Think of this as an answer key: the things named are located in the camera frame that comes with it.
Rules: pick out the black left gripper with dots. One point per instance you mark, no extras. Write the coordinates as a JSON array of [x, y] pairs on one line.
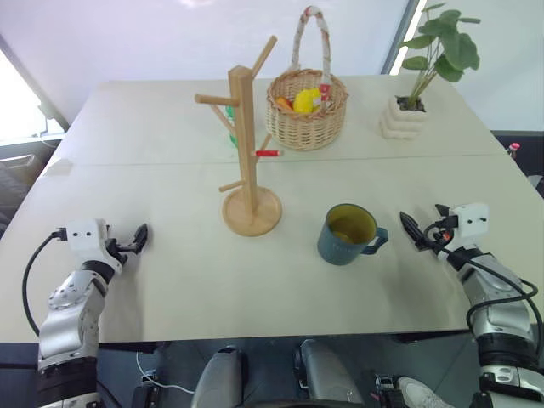
[[117, 251]]

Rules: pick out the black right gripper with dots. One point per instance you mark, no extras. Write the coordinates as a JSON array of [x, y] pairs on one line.
[[440, 240]]

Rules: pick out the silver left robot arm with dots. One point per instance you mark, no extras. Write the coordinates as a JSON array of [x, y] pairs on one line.
[[70, 314]]

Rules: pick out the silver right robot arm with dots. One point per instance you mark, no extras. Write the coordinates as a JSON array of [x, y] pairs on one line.
[[497, 297]]

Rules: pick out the wooden mug tree stand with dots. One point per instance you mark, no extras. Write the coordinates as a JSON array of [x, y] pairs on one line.
[[246, 170]]

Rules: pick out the teal mug with yellow inside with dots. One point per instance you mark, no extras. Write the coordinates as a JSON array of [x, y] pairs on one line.
[[340, 246]]

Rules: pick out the white ribbed plant pot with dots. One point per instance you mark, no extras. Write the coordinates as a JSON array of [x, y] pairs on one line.
[[401, 123]]

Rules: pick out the small red and white object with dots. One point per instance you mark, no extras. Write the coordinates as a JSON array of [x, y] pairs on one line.
[[514, 149]]

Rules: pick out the dark grey seat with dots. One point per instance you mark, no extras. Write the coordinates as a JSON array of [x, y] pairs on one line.
[[15, 183]]

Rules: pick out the dark rounded grey shape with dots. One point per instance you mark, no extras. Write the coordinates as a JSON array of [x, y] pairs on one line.
[[327, 374], [219, 378]]

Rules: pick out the yellow toy fruit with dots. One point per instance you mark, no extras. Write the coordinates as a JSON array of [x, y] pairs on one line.
[[306, 102]]

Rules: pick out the white shoe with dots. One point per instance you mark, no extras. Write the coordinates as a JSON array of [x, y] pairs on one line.
[[418, 393]]

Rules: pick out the green leafy plant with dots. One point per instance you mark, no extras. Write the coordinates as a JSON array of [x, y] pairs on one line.
[[450, 42]]

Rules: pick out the orange toy fruit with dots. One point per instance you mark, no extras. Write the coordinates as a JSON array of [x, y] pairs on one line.
[[284, 103]]

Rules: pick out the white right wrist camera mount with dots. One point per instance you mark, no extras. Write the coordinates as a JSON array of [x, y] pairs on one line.
[[472, 221]]

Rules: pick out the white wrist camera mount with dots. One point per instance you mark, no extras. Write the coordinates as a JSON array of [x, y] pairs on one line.
[[472, 221], [85, 238]]

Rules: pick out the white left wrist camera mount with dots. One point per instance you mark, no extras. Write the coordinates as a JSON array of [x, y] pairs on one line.
[[85, 238]]

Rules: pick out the grey slanted metal post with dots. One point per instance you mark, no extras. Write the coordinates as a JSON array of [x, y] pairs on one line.
[[34, 85]]

